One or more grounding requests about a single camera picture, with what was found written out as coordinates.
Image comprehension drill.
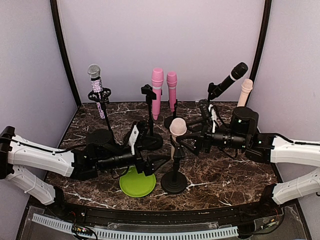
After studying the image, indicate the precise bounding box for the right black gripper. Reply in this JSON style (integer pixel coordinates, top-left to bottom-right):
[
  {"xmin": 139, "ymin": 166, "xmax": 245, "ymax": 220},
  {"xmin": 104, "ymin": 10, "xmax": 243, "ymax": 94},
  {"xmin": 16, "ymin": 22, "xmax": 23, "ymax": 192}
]
[{"xmin": 176, "ymin": 117, "xmax": 249, "ymax": 156}]

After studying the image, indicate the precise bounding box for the large pale pink microphone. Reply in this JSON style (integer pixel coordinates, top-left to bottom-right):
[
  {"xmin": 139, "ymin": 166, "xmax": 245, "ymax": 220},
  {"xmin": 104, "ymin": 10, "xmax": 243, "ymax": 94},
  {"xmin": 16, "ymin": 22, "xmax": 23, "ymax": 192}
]
[{"xmin": 169, "ymin": 118, "xmax": 188, "ymax": 163}]

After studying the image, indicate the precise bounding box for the black round-base mic stand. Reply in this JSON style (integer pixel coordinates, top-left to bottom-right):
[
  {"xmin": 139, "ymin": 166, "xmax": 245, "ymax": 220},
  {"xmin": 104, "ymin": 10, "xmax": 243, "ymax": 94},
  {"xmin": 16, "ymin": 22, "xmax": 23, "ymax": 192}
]
[{"xmin": 161, "ymin": 136, "xmax": 188, "ymax": 195}]

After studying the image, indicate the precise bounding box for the black handheld microphone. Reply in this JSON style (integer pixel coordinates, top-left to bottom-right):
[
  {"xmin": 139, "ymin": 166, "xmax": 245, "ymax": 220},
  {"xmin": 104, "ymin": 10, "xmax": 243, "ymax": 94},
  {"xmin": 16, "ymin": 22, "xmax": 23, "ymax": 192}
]
[{"xmin": 214, "ymin": 62, "xmax": 249, "ymax": 98}]

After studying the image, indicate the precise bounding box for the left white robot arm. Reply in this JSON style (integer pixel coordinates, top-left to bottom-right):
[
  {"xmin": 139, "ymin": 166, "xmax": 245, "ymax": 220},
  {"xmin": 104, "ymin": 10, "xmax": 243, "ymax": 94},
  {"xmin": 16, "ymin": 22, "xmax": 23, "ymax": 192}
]
[{"xmin": 0, "ymin": 126, "xmax": 170, "ymax": 218}]

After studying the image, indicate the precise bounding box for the black stand for left pink microphone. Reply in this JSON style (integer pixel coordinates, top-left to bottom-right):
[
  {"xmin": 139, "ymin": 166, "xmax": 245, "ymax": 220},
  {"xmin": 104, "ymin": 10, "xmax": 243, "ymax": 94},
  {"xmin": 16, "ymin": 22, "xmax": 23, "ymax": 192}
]
[{"xmin": 141, "ymin": 84, "xmax": 163, "ymax": 151}]

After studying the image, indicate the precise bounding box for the black stand for pink microphone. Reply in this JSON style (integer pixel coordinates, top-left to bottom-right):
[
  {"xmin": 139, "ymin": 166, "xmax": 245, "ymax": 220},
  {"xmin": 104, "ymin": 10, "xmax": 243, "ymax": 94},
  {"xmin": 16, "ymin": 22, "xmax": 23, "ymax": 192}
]
[
  {"xmin": 163, "ymin": 99, "xmax": 178, "ymax": 129},
  {"xmin": 141, "ymin": 84, "xmax": 163, "ymax": 151}
]

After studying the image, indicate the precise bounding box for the black stand for right pink microphone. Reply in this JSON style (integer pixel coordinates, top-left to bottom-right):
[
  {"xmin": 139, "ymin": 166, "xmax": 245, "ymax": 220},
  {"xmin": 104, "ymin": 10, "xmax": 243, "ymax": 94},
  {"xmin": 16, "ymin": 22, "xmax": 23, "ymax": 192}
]
[{"xmin": 163, "ymin": 99, "xmax": 178, "ymax": 129}]

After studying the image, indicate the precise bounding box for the right pink microphone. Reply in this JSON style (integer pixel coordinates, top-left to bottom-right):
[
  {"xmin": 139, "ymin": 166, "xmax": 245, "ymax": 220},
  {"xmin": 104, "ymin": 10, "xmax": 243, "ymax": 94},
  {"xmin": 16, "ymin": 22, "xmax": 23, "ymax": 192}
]
[{"xmin": 166, "ymin": 71, "xmax": 178, "ymax": 112}]

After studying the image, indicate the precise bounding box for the left pink microphone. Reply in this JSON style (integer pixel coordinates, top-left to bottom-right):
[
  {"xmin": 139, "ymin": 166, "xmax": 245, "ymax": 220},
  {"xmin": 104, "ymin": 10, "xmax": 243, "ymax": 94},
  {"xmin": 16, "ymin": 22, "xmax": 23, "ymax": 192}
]
[{"xmin": 151, "ymin": 67, "xmax": 164, "ymax": 120}]

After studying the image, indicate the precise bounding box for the small pale pink microphone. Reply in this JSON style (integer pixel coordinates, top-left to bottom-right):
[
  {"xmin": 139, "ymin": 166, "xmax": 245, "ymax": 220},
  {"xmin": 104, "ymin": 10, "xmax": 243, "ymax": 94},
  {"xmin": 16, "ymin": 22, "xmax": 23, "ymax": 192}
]
[{"xmin": 237, "ymin": 78, "xmax": 253, "ymax": 107}]

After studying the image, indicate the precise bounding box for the rhinestone silver-head microphone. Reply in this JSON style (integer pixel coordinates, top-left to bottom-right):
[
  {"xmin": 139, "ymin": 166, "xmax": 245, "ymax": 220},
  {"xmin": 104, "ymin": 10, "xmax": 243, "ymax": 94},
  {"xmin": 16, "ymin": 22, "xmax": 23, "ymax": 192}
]
[{"xmin": 87, "ymin": 64, "xmax": 105, "ymax": 119}]

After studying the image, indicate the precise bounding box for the green round plate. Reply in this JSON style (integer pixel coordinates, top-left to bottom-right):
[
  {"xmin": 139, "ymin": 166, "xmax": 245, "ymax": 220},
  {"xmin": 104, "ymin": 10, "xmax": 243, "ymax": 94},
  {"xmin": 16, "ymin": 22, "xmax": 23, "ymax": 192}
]
[{"xmin": 119, "ymin": 166, "xmax": 157, "ymax": 198}]

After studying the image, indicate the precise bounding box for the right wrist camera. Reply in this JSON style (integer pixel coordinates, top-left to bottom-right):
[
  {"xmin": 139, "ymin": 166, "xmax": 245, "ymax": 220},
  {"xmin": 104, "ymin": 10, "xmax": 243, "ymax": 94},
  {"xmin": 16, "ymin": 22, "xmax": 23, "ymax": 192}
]
[{"xmin": 199, "ymin": 99, "xmax": 220, "ymax": 133}]

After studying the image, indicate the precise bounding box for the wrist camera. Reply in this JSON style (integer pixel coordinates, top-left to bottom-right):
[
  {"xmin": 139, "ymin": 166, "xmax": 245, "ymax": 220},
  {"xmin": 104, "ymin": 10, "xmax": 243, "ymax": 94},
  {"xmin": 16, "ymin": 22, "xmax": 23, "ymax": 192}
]
[
  {"xmin": 199, "ymin": 99, "xmax": 220, "ymax": 133},
  {"xmin": 123, "ymin": 120, "xmax": 149, "ymax": 156}
]

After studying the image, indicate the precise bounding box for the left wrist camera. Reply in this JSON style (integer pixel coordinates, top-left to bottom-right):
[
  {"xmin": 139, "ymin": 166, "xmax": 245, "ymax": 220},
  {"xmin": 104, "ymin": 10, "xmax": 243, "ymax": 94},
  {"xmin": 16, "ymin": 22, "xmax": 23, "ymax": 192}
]
[{"xmin": 123, "ymin": 120, "xmax": 149, "ymax": 156}]

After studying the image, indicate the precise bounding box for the black tripod shock-mount stand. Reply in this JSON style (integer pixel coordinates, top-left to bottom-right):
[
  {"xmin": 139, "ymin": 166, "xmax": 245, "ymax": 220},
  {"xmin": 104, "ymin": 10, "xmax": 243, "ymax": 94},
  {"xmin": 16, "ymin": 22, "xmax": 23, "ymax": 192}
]
[{"xmin": 88, "ymin": 87, "xmax": 115, "ymax": 142}]

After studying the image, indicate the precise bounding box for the black front rail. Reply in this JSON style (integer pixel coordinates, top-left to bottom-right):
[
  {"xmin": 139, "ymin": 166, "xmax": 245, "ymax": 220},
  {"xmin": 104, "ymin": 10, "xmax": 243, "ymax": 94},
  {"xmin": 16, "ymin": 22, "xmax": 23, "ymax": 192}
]
[{"xmin": 47, "ymin": 202, "xmax": 284, "ymax": 226}]

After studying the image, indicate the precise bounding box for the white slotted cable duct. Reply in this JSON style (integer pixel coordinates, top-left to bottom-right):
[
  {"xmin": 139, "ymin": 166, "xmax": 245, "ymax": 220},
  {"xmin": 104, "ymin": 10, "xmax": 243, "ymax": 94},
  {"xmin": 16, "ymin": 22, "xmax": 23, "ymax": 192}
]
[{"xmin": 31, "ymin": 213, "xmax": 239, "ymax": 240}]

